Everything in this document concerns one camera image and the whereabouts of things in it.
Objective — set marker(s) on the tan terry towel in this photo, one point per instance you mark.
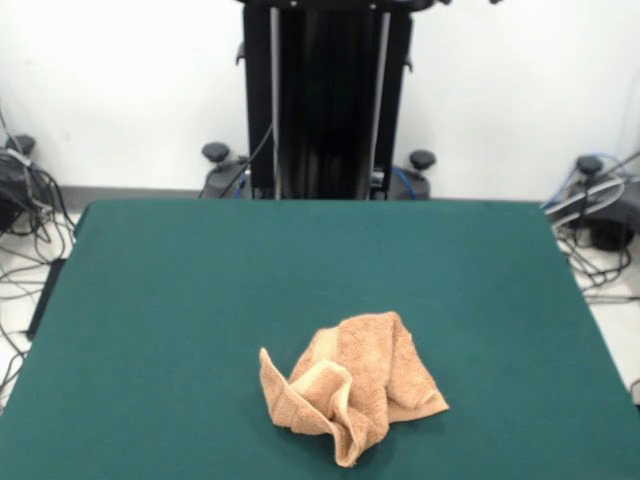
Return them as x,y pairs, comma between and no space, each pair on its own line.
370,360

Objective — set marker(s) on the dark green tablecloth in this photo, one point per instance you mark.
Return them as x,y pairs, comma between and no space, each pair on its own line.
150,325

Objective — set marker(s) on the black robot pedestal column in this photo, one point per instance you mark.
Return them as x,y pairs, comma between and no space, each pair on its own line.
325,100

